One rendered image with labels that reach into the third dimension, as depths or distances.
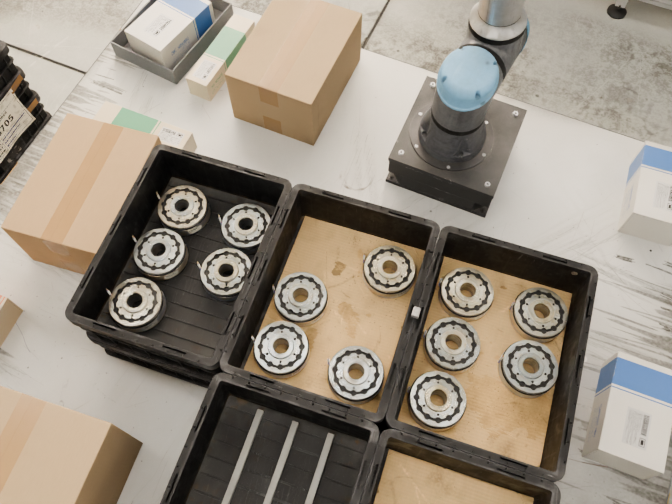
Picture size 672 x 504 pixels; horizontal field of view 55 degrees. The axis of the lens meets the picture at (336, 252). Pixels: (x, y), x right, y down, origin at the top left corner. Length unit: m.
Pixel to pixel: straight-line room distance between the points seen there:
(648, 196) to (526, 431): 0.62
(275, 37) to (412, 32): 1.30
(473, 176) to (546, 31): 1.55
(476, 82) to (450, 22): 1.58
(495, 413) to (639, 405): 0.29
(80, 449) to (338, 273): 0.56
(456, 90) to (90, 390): 0.95
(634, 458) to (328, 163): 0.90
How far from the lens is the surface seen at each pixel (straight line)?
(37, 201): 1.48
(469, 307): 1.27
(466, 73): 1.35
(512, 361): 1.25
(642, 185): 1.60
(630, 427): 1.37
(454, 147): 1.45
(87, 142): 1.53
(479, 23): 1.40
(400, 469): 1.21
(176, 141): 1.60
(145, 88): 1.80
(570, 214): 1.61
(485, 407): 1.25
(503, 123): 1.57
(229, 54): 1.74
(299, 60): 1.57
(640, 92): 2.88
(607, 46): 2.99
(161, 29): 1.79
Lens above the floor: 2.03
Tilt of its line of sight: 64 degrees down
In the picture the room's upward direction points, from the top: straight up
